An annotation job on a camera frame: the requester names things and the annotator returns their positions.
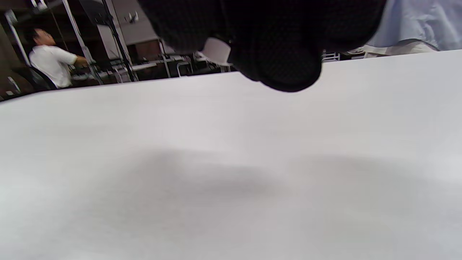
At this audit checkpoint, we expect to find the white frame post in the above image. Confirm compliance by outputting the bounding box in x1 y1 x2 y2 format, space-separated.
62 0 103 85

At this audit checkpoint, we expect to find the black tripod stand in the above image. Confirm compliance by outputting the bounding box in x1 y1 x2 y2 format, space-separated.
101 0 139 83

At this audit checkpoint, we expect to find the person's light blue shirt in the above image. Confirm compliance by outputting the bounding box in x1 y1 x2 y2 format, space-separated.
365 0 462 52

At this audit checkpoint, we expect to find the person's right hand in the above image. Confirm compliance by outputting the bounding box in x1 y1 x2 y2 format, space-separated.
137 0 387 92

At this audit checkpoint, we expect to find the black office chair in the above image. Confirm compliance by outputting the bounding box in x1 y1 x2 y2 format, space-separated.
27 67 58 91

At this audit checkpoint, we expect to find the white chair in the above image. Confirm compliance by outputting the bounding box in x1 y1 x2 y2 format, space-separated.
197 38 233 73

